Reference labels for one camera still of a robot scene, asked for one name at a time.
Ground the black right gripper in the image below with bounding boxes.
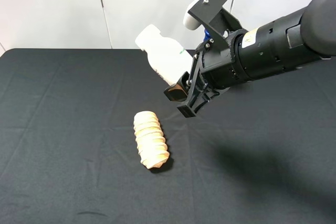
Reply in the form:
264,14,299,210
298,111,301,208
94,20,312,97
164,7,248,118

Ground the white milk bottle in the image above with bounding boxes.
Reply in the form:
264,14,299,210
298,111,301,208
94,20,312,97
135,24,193,86

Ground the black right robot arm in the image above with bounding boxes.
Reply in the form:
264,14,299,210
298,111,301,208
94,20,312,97
164,0,335,118

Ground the blue capped yogurt bottle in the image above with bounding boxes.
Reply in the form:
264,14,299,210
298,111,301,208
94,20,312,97
204,29,211,41

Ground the stacked orange bread roll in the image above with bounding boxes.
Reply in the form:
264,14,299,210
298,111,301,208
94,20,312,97
133,111,170,169

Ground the black tablecloth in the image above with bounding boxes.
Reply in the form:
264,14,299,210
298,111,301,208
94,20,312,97
1,49,335,223

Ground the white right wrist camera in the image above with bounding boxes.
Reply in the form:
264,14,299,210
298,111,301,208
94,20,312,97
183,0,232,30

